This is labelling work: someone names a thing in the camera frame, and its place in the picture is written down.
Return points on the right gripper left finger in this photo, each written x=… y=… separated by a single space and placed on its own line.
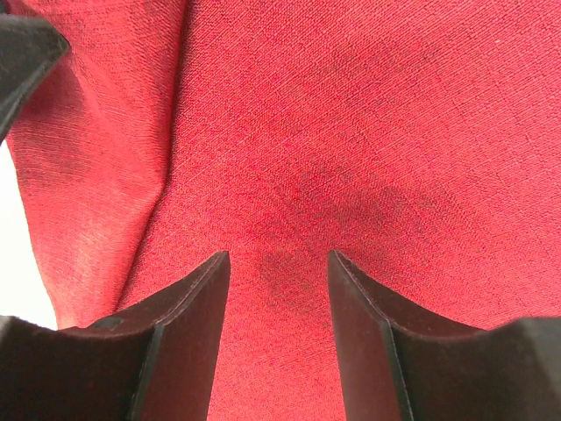
x=155 y=360

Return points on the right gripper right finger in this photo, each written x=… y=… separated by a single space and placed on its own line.
x=399 y=361

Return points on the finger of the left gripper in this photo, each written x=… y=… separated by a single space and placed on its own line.
x=30 y=50

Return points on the dark red cloth napkin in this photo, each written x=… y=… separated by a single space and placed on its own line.
x=419 y=138

